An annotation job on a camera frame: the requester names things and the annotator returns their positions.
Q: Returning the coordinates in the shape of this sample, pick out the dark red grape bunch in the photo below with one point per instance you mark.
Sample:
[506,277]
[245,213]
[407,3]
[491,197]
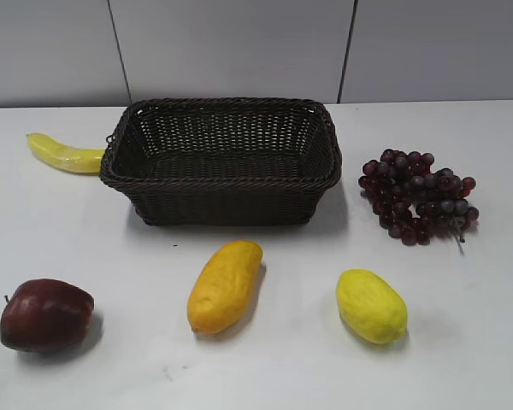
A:
[413,202]

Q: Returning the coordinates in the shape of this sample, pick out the black woven basket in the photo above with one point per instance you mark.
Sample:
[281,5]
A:
[232,161]

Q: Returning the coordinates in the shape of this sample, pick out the orange mango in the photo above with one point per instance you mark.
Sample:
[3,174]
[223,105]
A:
[222,293]

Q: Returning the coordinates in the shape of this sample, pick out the yellow lemon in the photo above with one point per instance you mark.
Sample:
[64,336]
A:
[371,307]

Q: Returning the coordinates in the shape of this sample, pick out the yellow banana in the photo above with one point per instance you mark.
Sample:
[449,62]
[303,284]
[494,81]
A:
[64,157]

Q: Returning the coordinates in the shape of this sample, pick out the red apple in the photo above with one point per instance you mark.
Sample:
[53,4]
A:
[46,315]

